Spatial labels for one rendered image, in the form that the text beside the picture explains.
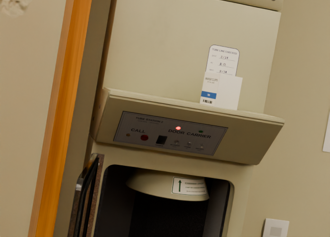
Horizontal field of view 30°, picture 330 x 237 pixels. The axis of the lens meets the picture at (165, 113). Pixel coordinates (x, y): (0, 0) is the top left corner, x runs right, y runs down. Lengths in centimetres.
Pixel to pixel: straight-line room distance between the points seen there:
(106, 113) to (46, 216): 20
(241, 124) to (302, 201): 70
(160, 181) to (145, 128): 16
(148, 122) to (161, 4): 23
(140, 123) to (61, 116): 14
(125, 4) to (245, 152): 35
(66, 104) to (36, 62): 53
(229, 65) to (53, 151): 38
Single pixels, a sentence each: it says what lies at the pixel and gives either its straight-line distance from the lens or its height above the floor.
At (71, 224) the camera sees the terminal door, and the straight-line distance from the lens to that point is 85.
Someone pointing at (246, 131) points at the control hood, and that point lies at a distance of 112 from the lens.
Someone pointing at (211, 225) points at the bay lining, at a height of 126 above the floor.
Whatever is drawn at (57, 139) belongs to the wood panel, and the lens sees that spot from 106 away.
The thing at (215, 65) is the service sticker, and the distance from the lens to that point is 119.
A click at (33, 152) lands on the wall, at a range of 159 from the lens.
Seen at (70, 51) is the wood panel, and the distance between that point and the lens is 105.
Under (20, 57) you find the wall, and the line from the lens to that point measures 157.
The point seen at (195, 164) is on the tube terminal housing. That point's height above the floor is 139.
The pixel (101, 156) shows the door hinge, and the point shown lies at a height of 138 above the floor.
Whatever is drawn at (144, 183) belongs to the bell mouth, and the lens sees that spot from 123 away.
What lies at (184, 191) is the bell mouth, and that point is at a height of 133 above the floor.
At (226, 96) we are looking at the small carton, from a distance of 111.
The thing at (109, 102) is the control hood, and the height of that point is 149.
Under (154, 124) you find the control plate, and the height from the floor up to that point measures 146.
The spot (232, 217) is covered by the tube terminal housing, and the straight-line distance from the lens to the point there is 124.
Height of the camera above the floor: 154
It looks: 3 degrees down
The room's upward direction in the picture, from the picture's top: 10 degrees clockwise
